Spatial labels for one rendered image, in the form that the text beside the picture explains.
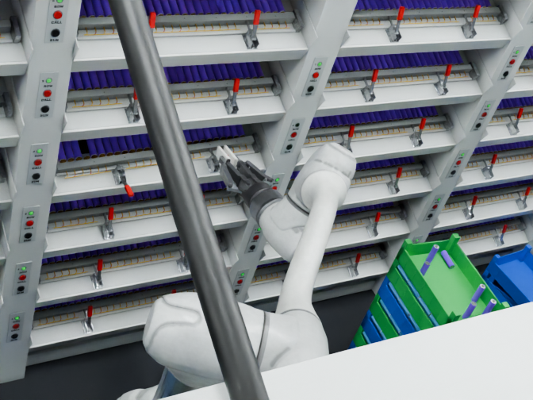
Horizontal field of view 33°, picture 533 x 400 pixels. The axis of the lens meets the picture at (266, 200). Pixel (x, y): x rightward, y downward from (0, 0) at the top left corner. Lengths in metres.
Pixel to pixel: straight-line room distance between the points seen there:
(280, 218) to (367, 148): 0.68
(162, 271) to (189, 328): 1.13
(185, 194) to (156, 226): 1.83
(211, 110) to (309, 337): 0.86
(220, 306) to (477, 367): 0.23
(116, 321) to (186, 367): 1.21
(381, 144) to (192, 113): 0.71
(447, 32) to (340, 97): 0.35
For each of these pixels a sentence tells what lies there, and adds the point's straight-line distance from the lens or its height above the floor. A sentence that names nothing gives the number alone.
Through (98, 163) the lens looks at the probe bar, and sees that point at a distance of 2.25.
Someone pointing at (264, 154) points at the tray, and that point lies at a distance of 2.45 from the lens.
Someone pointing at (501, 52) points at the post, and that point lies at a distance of 2.71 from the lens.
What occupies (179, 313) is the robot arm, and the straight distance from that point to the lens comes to 1.51.
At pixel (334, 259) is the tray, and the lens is 3.08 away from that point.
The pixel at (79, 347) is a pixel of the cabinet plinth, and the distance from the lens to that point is 2.79.
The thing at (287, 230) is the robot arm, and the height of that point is 0.90.
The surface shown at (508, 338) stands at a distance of 0.77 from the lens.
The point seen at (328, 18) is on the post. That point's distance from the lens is 2.20.
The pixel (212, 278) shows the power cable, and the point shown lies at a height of 1.79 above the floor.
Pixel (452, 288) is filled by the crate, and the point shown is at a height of 0.48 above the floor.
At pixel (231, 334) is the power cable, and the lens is 0.60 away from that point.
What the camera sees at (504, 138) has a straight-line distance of 3.01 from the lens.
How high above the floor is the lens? 2.22
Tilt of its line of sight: 39 degrees down
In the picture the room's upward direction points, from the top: 20 degrees clockwise
